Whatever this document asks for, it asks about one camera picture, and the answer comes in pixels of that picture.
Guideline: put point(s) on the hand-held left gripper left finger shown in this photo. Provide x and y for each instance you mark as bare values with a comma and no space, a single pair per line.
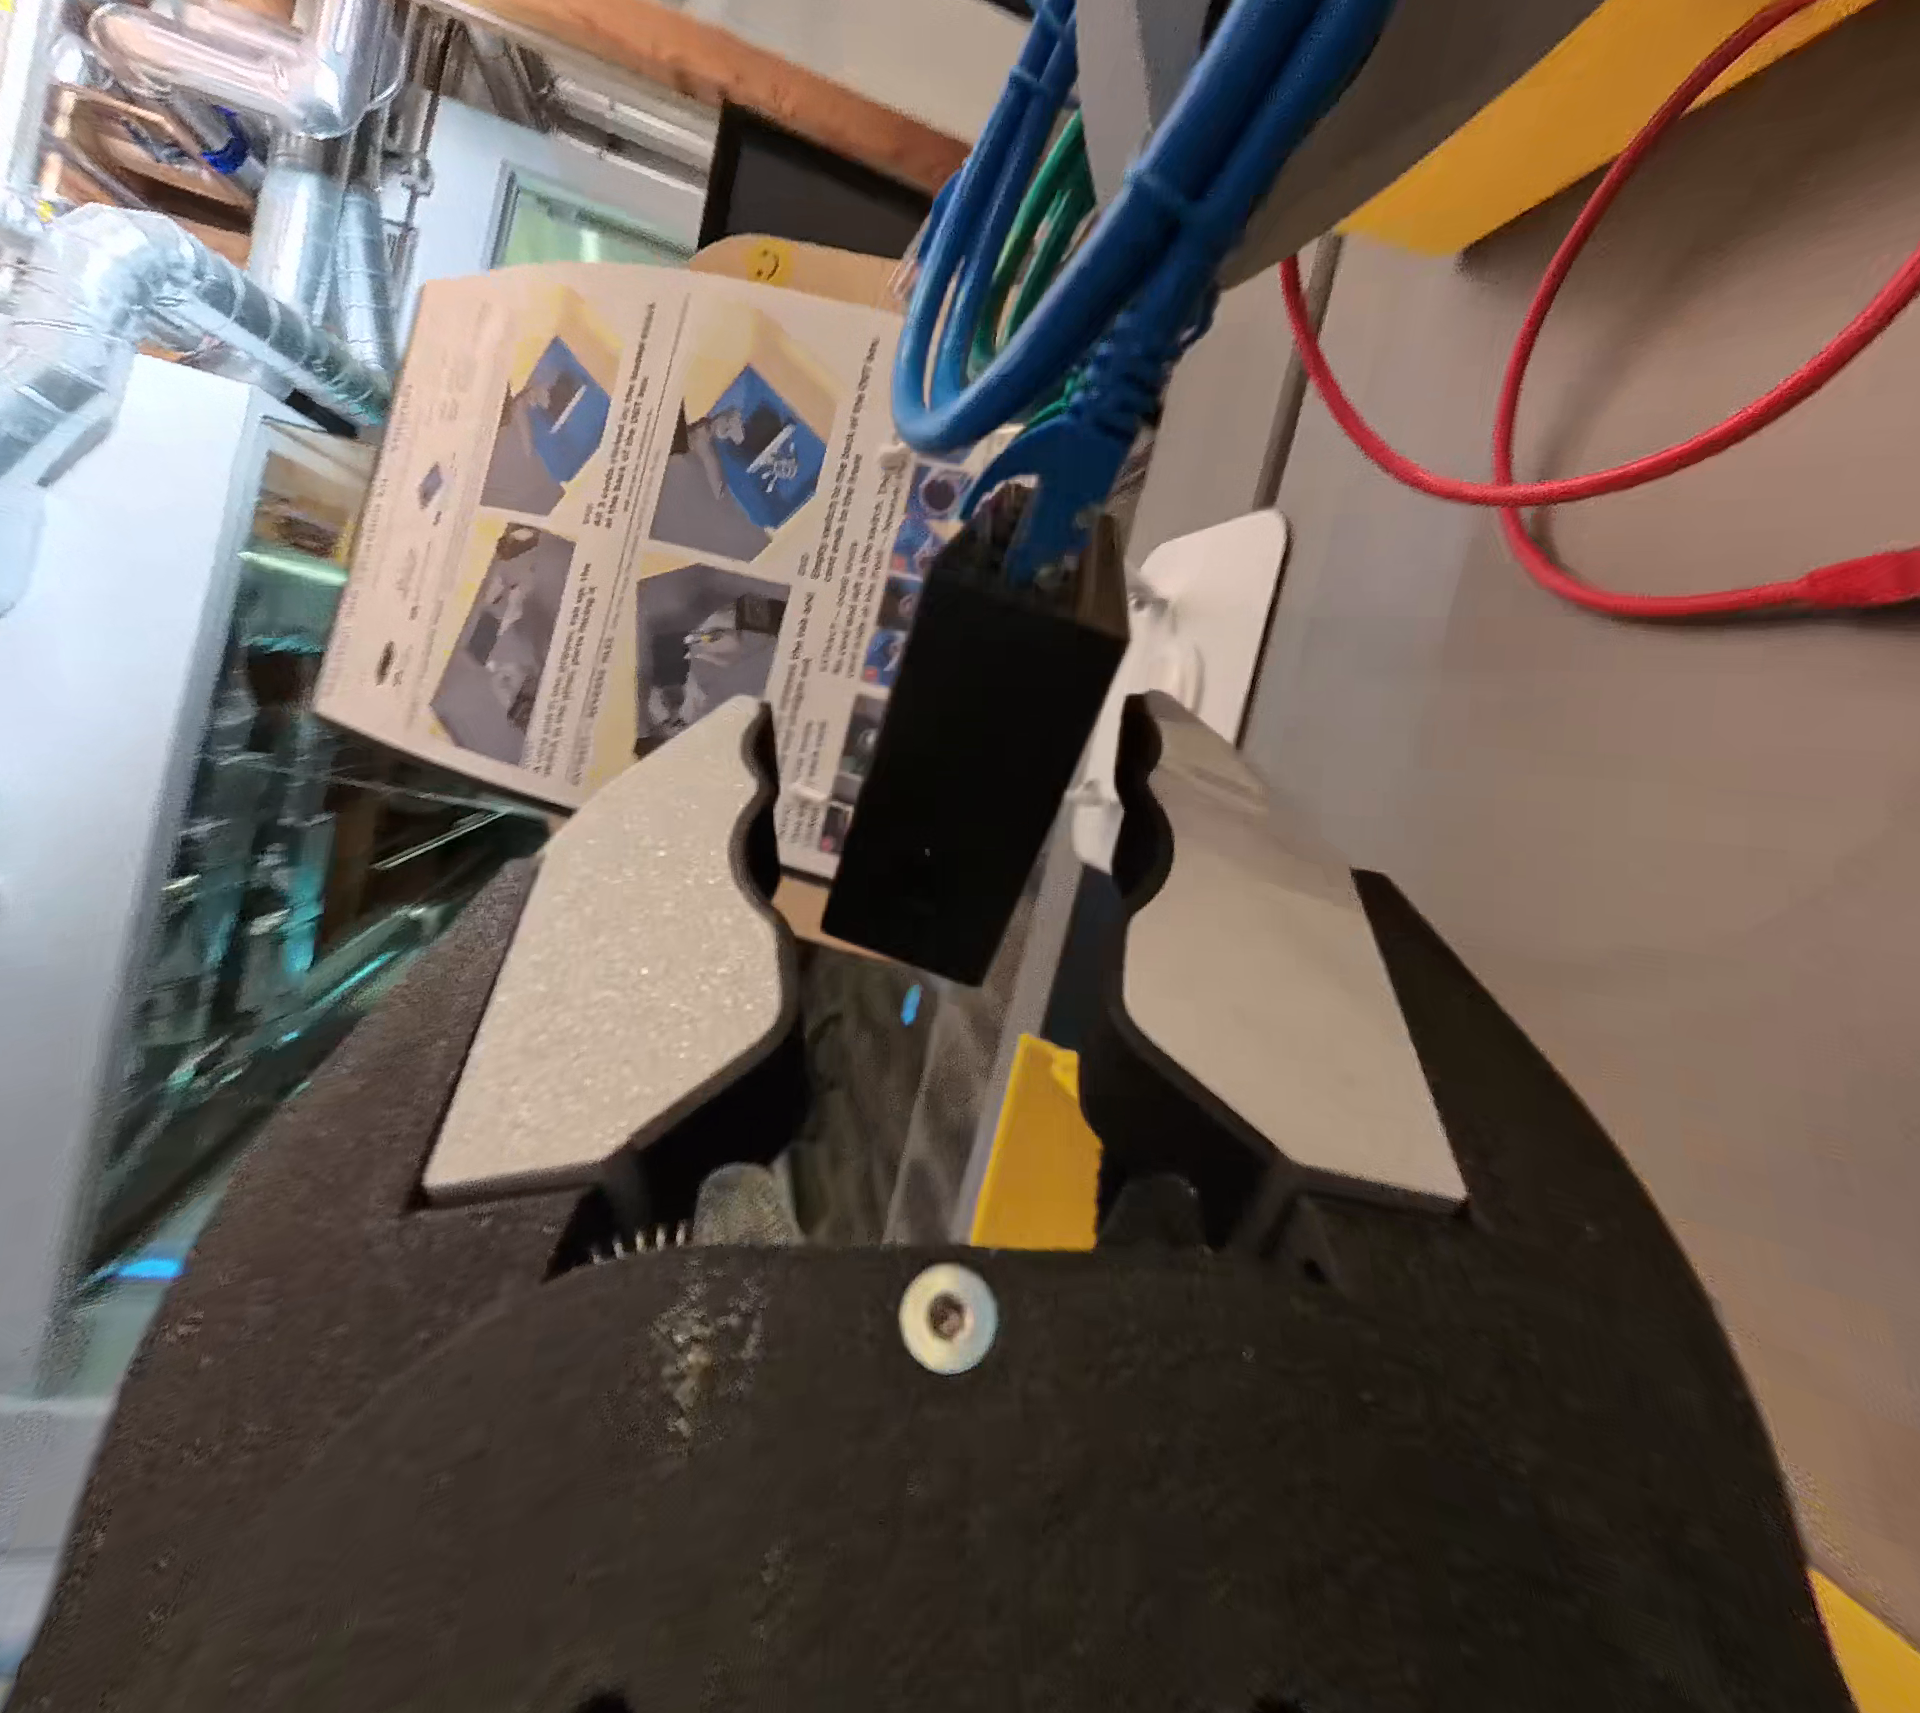
617,995

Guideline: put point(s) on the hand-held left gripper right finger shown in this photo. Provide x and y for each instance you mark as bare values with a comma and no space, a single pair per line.
1288,995

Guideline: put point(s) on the yellow plastic bin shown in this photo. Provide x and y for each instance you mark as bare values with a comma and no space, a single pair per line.
1035,1160
1679,64

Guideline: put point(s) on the black ethernet port box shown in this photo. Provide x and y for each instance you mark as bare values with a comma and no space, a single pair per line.
964,755

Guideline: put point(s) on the white sign base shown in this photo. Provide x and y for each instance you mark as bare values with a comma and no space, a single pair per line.
1226,603

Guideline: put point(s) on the printed instruction sheet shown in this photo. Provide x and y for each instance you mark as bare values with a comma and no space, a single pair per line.
538,543

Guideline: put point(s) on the white pillar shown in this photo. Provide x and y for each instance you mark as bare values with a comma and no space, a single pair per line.
120,694

